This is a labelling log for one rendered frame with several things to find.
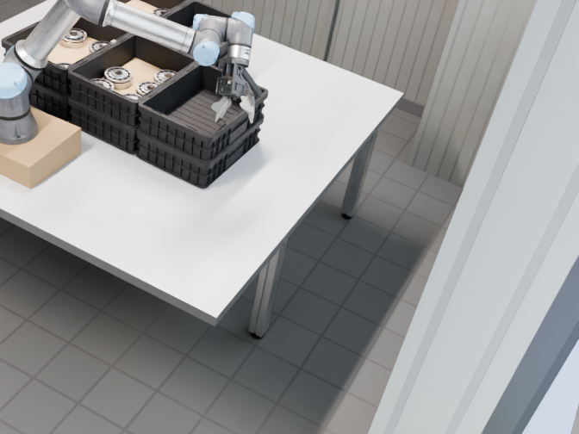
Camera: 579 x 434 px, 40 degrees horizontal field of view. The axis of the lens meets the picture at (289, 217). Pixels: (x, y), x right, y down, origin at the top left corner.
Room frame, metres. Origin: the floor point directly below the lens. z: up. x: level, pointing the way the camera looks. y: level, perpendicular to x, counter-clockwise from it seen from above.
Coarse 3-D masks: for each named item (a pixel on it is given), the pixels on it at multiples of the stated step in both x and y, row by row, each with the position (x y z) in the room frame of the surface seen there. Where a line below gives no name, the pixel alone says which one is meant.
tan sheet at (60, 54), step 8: (88, 40) 2.75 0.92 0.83; (96, 40) 2.76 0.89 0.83; (56, 48) 2.64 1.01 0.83; (64, 48) 2.65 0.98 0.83; (72, 48) 2.67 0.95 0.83; (80, 48) 2.68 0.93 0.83; (88, 48) 2.69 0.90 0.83; (48, 56) 2.58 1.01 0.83; (56, 56) 2.59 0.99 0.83; (64, 56) 2.60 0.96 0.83; (72, 56) 2.61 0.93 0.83; (80, 56) 2.62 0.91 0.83
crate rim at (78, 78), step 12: (132, 36) 2.68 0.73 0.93; (108, 48) 2.55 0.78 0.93; (168, 48) 2.65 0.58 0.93; (84, 60) 2.44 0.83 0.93; (72, 72) 2.35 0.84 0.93; (180, 72) 2.50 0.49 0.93; (84, 84) 2.32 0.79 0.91; (96, 84) 2.31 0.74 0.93; (108, 96) 2.28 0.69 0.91; (120, 96) 2.26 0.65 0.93; (144, 96) 2.29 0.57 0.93
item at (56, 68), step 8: (32, 24) 2.61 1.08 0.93; (16, 32) 2.53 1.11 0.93; (128, 32) 2.70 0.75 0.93; (8, 48) 2.44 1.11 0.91; (104, 48) 2.55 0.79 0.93; (88, 56) 2.47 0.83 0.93; (48, 64) 2.37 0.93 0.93; (56, 64) 2.38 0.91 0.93; (72, 64) 2.40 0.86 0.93; (56, 72) 2.36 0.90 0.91; (64, 72) 2.35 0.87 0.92
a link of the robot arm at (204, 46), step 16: (80, 0) 2.13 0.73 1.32; (96, 0) 2.13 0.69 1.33; (112, 0) 2.16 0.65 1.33; (96, 16) 2.11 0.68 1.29; (112, 16) 2.13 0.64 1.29; (128, 16) 2.14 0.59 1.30; (144, 16) 2.16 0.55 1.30; (144, 32) 2.14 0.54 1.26; (160, 32) 2.15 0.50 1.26; (176, 32) 2.16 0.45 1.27; (192, 32) 2.19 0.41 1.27; (208, 32) 2.23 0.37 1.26; (176, 48) 2.16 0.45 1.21; (192, 48) 2.16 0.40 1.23; (208, 48) 2.15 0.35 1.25; (208, 64) 2.15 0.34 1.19
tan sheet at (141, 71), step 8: (128, 64) 2.64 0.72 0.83; (136, 64) 2.65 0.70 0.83; (144, 64) 2.67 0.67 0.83; (136, 72) 2.59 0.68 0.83; (144, 72) 2.61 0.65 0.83; (152, 72) 2.62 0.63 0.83; (136, 80) 2.54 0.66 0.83; (144, 80) 2.55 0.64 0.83; (152, 80) 2.56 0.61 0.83; (128, 88) 2.48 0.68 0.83
